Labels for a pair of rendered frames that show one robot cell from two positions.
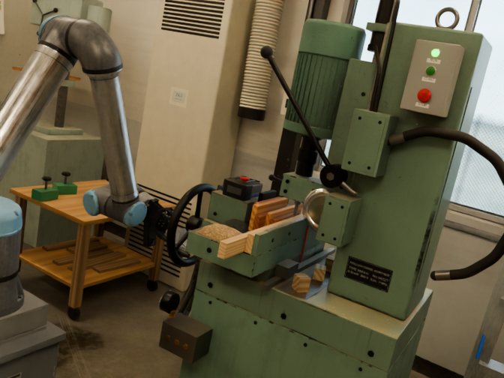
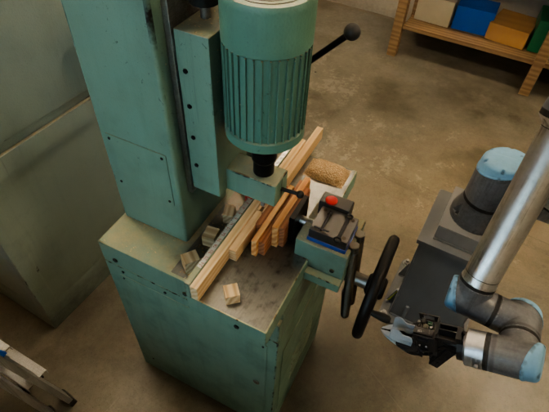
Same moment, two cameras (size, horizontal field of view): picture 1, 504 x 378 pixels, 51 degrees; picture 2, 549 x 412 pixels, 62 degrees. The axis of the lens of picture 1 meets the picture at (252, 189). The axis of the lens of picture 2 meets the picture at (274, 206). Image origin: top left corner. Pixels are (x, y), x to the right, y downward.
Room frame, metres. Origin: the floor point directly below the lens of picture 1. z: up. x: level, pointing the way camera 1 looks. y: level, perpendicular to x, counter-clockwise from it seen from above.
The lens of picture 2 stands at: (2.36, -0.16, 1.83)
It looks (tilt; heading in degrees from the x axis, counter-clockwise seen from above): 47 degrees down; 177
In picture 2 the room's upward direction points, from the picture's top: 3 degrees clockwise
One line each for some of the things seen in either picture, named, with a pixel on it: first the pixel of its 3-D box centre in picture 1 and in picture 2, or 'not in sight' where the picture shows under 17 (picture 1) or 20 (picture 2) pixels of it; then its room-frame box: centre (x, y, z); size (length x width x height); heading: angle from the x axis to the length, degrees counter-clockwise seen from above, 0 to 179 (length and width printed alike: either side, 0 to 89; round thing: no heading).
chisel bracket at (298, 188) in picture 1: (306, 192); (256, 181); (1.54, -0.16, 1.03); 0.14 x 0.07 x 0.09; 62
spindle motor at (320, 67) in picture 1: (323, 80); (266, 67); (1.55, -0.14, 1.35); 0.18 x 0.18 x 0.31
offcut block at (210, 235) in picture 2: (332, 264); (211, 236); (1.55, -0.28, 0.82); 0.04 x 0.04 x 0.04; 71
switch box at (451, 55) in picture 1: (431, 79); not in sight; (1.28, -0.36, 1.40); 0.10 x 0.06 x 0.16; 62
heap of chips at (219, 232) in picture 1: (223, 231); (328, 169); (1.37, 0.05, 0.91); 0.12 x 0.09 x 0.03; 62
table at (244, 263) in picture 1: (259, 229); (297, 239); (1.60, -0.04, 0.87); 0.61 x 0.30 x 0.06; 152
